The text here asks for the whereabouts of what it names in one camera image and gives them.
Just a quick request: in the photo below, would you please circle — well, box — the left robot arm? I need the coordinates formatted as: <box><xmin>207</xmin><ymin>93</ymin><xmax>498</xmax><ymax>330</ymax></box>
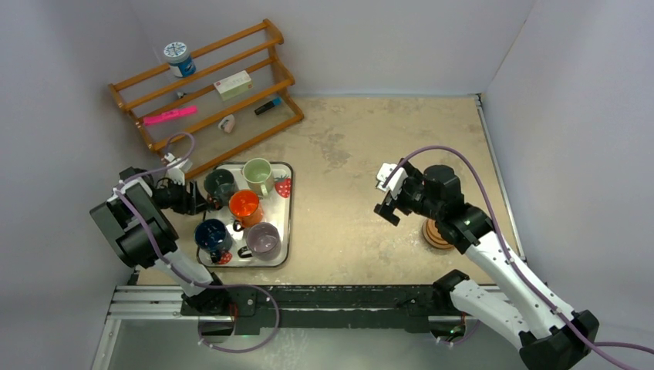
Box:
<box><xmin>89</xmin><ymin>166</ymin><xmax>231</xmax><ymax>315</ymax></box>

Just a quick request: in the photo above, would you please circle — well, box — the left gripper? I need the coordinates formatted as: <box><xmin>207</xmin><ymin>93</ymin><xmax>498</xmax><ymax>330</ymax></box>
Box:
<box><xmin>152</xmin><ymin>176</ymin><xmax>211</xmax><ymax>216</ymax></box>

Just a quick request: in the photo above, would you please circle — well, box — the wooden tiered shelf rack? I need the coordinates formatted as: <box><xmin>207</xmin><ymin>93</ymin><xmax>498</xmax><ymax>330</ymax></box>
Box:
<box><xmin>108</xmin><ymin>18</ymin><xmax>305</xmax><ymax>178</ymax></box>

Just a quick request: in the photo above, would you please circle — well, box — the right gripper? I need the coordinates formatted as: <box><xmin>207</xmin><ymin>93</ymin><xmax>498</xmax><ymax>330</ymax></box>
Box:
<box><xmin>376</xmin><ymin>159</ymin><xmax>443</xmax><ymax>227</ymax></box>

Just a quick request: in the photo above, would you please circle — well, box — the orange mug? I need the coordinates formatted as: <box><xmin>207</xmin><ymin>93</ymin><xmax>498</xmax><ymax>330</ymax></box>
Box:
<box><xmin>228</xmin><ymin>190</ymin><xmax>264</xmax><ymax>232</ymax></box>

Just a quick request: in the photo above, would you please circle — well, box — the blue white lidded jar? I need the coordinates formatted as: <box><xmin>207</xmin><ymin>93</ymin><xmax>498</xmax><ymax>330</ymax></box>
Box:
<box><xmin>163</xmin><ymin>42</ymin><xmax>196</xmax><ymax>78</ymax></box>

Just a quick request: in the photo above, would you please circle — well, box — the lilac purple mug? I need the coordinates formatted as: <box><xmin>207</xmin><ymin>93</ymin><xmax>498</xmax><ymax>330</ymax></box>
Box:
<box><xmin>237</xmin><ymin>222</ymin><xmax>281</xmax><ymax>261</ymax></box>

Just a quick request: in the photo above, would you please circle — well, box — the dark blue mug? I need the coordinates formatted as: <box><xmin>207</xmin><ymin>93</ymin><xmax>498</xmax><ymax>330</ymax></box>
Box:
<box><xmin>194</xmin><ymin>219</ymin><xmax>233</xmax><ymax>263</ymax></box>

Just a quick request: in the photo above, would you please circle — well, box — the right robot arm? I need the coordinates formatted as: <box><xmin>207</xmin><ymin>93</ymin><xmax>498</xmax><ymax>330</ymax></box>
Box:
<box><xmin>374</xmin><ymin>163</ymin><xmax>599</xmax><ymax>369</ymax></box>

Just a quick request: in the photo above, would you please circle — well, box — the white green small box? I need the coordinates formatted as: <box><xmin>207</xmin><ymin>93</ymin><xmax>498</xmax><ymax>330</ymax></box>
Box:
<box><xmin>213</xmin><ymin>70</ymin><xmax>253</xmax><ymax>101</ymax></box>

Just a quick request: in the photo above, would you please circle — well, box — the dark green mug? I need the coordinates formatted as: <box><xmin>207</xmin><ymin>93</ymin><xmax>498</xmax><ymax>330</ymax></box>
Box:
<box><xmin>204</xmin><ymin>169</ymin><xmax>237</xmax><ymax>210</ymax></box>

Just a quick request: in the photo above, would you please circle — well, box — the pink highlighter marker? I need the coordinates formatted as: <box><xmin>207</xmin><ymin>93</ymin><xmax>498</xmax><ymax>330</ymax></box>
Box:
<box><xmin>143</xmin><ymin>106</ymin><xmax>198</xmax><ymax>126</ymax></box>

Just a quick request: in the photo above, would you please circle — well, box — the light green mug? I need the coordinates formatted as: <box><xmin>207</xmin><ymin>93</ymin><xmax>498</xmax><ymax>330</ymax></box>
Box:
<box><xmin>241</xmin><ymin>158</ymin><xmax>275</xmax><ymax>198</ymax></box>

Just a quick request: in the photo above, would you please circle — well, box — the dark grooved wooden coaster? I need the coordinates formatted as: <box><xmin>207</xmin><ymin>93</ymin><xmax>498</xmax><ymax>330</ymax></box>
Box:
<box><xmin>422</xmin><ymin>219</ymin><xmax>454</xmax><ymax>251</ymax></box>

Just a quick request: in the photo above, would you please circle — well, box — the white strawberry metal tray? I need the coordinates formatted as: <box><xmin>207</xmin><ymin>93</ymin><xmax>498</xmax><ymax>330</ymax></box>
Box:
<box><xmin>196</xmin><ymin>161</ymin><xmax>294</xmax><ymax>268</ymax></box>

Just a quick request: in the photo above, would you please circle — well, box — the black blue marker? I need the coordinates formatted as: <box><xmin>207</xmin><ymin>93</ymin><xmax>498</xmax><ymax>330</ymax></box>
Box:
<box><xmin>255</xmin><ymin>97</ymin><xmax>282</xmax><ymax>116</ymax></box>

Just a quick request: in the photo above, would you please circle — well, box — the small white pink object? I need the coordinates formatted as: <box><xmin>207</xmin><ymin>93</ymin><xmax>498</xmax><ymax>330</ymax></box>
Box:
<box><xmin>218</xmin><ymin>114</ymin><xmax>235</xmax><ymax>133</ymax></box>

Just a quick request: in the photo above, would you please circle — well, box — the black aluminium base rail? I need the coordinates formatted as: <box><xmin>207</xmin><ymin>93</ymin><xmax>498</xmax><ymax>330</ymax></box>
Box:
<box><xmin>108</xmin><ymin>284</ymin><xmax>471</xmax><ymax>335</ymax></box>

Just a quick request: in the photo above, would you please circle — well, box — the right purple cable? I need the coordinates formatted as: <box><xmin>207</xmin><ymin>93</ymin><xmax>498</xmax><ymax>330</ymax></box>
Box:
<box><xmin>383</xmin><ymin>145</ymin><xmax>654</xmax><ymax>370</ymax></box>

